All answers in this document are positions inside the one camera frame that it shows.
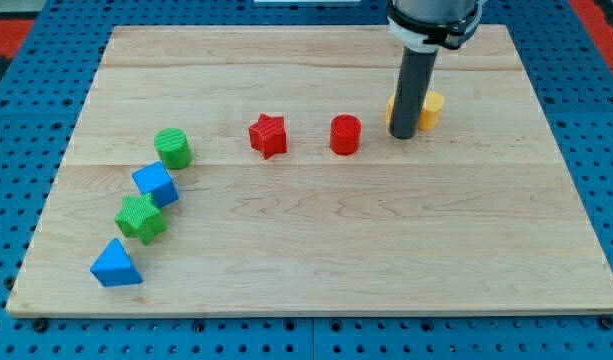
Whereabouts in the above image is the light wooden board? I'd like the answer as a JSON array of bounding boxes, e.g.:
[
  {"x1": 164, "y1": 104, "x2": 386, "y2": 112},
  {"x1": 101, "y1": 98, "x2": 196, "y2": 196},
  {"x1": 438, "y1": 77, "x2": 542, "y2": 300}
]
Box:
[{"x1": 6, "y1": 25, "x2": 613, "y2": 318}]

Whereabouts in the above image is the blue triangle block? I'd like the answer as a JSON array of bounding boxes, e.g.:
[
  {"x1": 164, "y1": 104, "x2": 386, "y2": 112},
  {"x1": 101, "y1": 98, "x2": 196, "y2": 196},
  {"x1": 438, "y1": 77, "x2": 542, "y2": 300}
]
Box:
[{"x1": 90, "y1": 238, "x2": 143, "y2": 287}]

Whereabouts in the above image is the yellow heart block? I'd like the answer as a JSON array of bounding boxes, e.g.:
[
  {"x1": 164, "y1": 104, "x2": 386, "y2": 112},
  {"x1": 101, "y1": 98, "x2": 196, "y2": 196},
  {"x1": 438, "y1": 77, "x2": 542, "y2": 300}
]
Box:
[{"x1": 385, "y1": 90, "x2": 445, "y2": 131}]

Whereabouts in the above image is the red cylinder block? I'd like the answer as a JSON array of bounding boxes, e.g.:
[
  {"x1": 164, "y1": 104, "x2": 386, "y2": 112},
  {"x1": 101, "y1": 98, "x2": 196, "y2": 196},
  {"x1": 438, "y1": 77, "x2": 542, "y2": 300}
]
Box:
[{"x1": 329, "y1": 114, "x2": 362, "y2": 156}]

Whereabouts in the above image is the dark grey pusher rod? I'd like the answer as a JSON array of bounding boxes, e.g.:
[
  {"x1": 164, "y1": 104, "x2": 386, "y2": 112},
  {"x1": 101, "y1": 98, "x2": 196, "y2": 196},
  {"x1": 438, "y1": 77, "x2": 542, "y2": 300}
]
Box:
[{"x1": 389, "y1": 48, "x2": 437, "y2": 139}]

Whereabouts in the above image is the blue cube block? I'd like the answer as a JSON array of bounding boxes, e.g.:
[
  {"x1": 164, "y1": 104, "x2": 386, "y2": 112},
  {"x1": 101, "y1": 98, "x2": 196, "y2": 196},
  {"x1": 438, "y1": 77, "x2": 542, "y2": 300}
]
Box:
[{"x1": 132, "y1": 161, "x2": 179, "y2": 208}]

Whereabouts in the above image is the green cylinder block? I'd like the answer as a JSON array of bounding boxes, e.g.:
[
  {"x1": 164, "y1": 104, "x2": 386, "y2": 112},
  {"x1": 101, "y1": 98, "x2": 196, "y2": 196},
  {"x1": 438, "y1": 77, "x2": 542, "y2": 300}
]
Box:
[{"x1": 154, "y1": 128, "x2": 192, "y2": 170}]

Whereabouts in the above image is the green star block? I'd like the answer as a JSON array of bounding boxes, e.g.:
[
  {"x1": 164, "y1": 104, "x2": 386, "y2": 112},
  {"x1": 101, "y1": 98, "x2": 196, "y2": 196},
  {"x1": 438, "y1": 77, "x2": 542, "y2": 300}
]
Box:
[{"x1": 114, "y1": 193, "x2": 167, "y2": 246}]

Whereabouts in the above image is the red star block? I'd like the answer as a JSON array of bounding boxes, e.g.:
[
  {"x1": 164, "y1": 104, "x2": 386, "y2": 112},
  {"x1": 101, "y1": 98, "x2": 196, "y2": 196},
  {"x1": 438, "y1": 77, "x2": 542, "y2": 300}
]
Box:
[{"x1": 248, "y1": 113, "x2": 288, "y2": 159}]

